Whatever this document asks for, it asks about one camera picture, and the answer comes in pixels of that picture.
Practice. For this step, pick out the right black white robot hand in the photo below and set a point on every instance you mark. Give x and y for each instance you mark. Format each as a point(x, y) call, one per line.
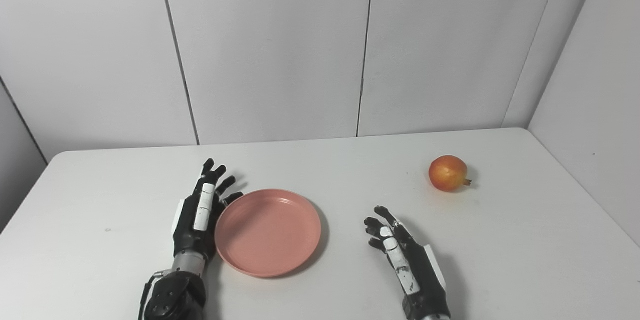
point(405, 260)

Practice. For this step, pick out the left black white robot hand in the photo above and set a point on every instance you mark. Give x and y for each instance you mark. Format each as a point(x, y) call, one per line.
point(200, 210)

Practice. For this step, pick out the pink round plate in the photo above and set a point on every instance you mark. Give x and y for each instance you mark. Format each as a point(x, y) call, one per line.
point(268, 232)

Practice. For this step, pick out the red orange pomegranate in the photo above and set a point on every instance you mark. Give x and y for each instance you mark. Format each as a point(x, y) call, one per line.
point(447, 174)

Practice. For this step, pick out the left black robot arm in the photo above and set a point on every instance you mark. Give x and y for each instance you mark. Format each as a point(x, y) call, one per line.
point(177, 292)

